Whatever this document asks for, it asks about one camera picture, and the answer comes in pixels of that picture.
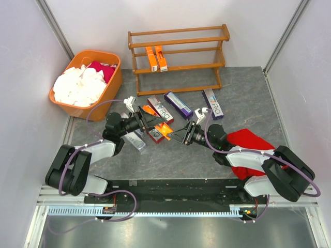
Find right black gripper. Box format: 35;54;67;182
167;120;217;151

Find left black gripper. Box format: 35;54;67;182
118;105;164;137

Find purple white R.O toothpaste box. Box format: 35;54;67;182
202;88;224;120

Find orange Curaprox toothpaste box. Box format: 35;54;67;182
145;46;158;72

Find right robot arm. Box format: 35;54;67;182
168;121;315;204

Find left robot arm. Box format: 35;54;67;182
45;106;165;196

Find wooden two-tier shelf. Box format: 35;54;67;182
127;24;230;96

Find red silver r&o box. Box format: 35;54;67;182
147;95;174;124
147;128;165;144

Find silver toothpaste box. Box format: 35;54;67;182
123;132;146;152
134;129;145;139

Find magenta cloth in bin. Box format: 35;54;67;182
87;61;117;84

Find red cloth on table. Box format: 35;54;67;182
227;129;275;180

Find white crumpled cloths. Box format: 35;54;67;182
53;65;107;107

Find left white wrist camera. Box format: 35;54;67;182
123;96;136;113

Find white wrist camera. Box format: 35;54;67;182
123;96;136;113
194;107;208;125

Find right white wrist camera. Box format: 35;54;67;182
194;107;208;125

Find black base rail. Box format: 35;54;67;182
85;179;267;206

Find slotted cable duct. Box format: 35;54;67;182
48;206;243;218

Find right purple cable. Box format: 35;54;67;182
204;108;321;224

